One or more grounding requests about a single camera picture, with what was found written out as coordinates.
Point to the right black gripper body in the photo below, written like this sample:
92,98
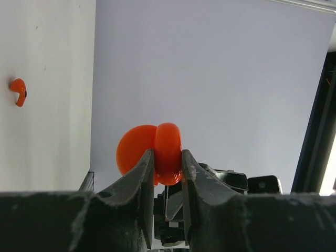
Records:
168,206

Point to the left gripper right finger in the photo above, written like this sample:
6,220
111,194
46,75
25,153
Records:
214,215

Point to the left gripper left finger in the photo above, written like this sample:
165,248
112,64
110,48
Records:
121,216

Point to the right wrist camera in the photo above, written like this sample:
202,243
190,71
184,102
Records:
269,184

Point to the red earbud charging case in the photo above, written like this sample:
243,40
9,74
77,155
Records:
165,139

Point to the red earbud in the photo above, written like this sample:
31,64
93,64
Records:
18,86

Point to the right aluminium frame post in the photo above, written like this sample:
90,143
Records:
312,168

